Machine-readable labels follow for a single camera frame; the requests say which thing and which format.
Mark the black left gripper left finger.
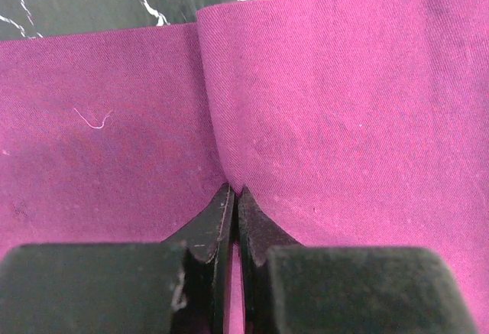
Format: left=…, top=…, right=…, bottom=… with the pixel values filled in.
left=1, top=185, right=235, bottom=333

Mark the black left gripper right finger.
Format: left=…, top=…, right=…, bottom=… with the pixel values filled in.
left=237, top=189, right=477, bottom=333

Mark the purple cloth drape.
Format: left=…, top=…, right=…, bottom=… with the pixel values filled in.
left=1, top=0, right=488, bottom=333

